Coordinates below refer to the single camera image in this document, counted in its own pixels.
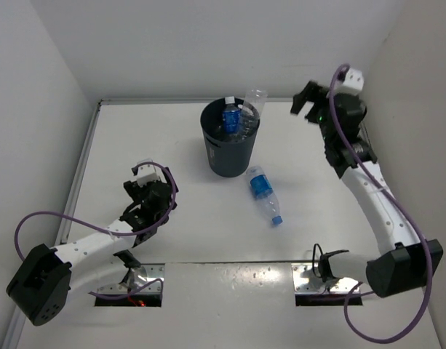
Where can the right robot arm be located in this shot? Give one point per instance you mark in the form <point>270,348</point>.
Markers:
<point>405,262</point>

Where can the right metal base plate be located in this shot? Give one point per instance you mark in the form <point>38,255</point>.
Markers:
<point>306,283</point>

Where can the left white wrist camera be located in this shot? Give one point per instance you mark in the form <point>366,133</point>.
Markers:
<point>145,172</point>

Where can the clear unlabelled plastic bottle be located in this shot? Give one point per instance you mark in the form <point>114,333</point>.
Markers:
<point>251,111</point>

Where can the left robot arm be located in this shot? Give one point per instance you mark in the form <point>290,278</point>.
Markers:
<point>49,277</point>

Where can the bottle blue label no cap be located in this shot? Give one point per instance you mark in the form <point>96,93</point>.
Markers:
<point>230,115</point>

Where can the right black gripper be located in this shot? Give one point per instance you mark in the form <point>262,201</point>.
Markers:
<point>311,93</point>

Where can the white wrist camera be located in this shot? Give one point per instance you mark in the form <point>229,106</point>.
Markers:
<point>352,83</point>
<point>145,172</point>

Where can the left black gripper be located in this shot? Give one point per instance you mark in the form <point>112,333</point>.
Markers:
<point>134,190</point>

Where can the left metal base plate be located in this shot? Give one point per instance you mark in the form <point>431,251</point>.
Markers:
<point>135,279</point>

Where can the metal base plate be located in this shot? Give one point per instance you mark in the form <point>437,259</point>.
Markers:
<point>135,279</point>
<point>306,283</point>

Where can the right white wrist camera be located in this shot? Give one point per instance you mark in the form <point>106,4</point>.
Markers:
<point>352,83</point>

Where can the dark grey plastic bin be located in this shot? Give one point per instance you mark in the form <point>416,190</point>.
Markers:
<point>227,158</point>

